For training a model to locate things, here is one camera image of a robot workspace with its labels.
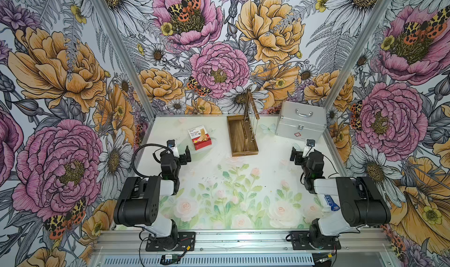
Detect wooden jewelry display stand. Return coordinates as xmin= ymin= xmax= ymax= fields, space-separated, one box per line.
xmin=227 ymin=90 xmax=260 ymax=158

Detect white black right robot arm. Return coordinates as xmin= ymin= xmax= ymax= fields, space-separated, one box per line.
xmin=286 ymin=139 xmax=391 ymax=252

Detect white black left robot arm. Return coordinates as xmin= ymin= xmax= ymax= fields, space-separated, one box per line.
xmin=113 ymin=140 xmax=196 ymax=252

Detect red white small box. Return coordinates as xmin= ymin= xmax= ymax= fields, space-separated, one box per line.
xmin=188 ymin=125 xmax=212 ymax=150

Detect silver metal first-aid case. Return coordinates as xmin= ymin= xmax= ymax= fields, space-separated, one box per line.
xmin=275 ymin=101 xmax=326 ymax=142

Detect white blue tube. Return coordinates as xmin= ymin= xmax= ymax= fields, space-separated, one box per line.
xmin=324 ymin=195 xmax=341 ymax=211

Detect small green circuit board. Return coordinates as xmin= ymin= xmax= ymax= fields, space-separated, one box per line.
xmin=160 ymin=254 xmax=174 ymax=265

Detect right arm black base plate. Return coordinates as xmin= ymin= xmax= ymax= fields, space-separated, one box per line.
xmin=286 ymin=231 xmax=342 ymax=251

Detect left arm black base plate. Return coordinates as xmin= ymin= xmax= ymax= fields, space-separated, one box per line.
xmin=145 ymin=231 xmax=196 ymax=252

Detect aluminium front rail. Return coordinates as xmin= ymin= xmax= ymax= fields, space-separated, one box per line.
xmin=88 ymin=228 xmax=402 ymax=267

